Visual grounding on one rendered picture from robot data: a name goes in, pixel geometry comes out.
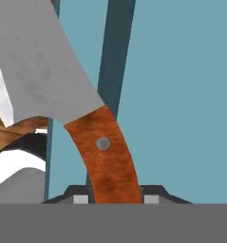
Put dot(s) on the white and black curved utensil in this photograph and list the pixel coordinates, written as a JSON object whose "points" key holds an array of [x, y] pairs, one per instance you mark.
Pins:
{"points": [[20, 158]]}

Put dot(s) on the brown wooden utensil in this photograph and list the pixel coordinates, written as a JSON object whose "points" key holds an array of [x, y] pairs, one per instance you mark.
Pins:
{"points": [[10, 131]]}

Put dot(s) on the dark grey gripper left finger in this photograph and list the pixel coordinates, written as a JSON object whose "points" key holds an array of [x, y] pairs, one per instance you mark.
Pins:
{"points": [[74, 192]]}

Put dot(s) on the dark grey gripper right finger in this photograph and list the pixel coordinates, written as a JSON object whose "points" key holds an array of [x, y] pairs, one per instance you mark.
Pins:
{"points": [[156, 191]]}

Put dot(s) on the grey rounded metal utensil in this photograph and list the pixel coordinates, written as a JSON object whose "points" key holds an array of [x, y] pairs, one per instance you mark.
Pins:
{"points": [[20, 188]]}

